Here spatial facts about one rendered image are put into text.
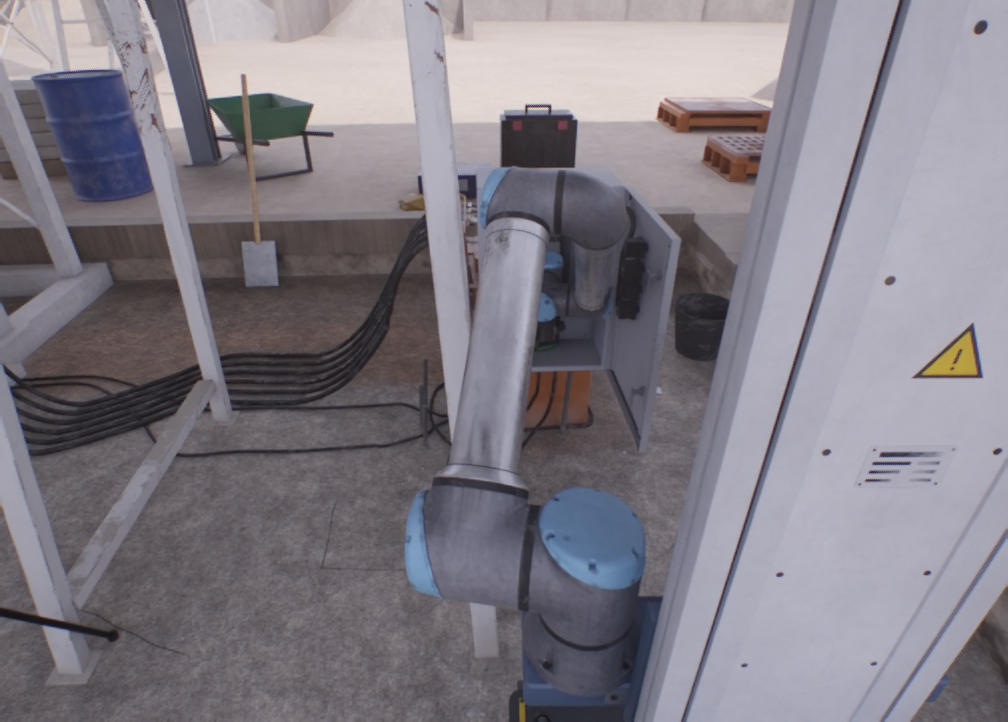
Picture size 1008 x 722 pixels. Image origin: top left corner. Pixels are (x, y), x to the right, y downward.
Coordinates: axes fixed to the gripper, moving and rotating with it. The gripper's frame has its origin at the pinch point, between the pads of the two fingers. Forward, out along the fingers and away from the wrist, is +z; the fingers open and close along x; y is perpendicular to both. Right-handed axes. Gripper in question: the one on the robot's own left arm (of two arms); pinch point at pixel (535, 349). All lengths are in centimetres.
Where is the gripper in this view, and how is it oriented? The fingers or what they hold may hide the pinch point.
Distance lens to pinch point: 193.6
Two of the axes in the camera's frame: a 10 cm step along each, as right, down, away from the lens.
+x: -3.1, -6.7, 6.8
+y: 9.5, -2.2, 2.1
